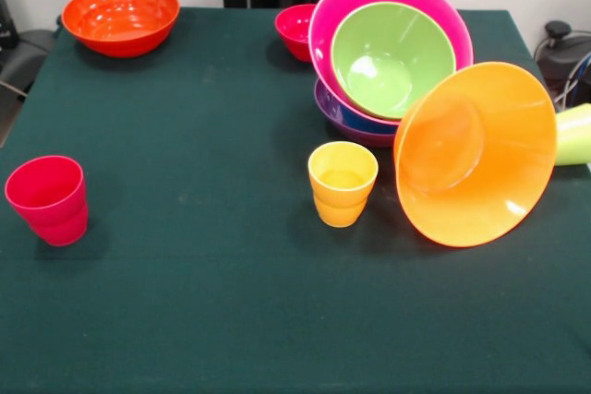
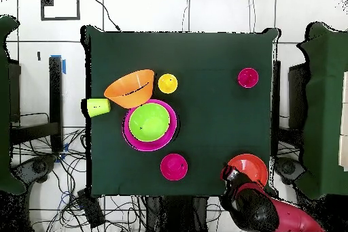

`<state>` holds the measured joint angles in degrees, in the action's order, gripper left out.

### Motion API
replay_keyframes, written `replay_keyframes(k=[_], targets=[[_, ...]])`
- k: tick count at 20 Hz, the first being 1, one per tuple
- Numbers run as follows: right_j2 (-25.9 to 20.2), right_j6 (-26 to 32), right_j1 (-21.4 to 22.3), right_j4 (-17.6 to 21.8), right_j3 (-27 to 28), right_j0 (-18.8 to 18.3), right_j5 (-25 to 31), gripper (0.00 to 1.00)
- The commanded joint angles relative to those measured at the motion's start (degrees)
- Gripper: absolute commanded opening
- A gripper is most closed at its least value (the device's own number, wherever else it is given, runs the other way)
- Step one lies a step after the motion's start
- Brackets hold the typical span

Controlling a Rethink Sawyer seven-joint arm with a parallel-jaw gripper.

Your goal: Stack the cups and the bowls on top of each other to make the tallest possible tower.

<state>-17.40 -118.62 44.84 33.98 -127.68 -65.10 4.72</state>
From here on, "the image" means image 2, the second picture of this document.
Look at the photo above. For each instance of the red-orange bowl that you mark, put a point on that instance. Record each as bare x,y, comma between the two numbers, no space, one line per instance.
251,166

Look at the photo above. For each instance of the large pink bowl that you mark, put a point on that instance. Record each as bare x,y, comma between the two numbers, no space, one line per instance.
152,146

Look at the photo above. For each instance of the lime green bowl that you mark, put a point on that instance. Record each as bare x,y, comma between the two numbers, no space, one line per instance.
149,123

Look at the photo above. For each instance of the large orange bowl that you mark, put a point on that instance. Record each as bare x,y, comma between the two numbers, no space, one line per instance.
130,98

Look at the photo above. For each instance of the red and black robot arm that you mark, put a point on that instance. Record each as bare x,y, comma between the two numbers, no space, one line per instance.
272,213

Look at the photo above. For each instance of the small red-pink bowl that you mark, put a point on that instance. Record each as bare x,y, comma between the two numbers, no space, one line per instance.
171,167

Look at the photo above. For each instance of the black chair base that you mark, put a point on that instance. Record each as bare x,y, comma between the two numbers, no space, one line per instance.
38,166
288,169

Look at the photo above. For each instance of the red-pink cup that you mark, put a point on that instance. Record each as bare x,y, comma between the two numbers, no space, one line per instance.
248,77

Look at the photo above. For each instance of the yellow cup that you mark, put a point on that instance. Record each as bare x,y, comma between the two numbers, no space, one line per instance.
167,83

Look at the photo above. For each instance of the dark green tablecloth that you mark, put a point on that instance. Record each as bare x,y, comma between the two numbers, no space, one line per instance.
217,57

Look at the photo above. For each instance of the green cloth side table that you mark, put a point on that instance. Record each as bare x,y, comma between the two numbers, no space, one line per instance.
5,106
326,106

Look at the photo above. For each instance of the black floor box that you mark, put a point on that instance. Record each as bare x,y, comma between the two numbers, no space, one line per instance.
91,210

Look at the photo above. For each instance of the lime green cup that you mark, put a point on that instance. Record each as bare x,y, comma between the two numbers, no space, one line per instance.
99,108

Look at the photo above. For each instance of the blue tape strip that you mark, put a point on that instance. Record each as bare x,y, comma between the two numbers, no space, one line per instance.
64,67

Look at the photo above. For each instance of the black metal frame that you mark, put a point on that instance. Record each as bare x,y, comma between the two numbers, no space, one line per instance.
297,93
55,93

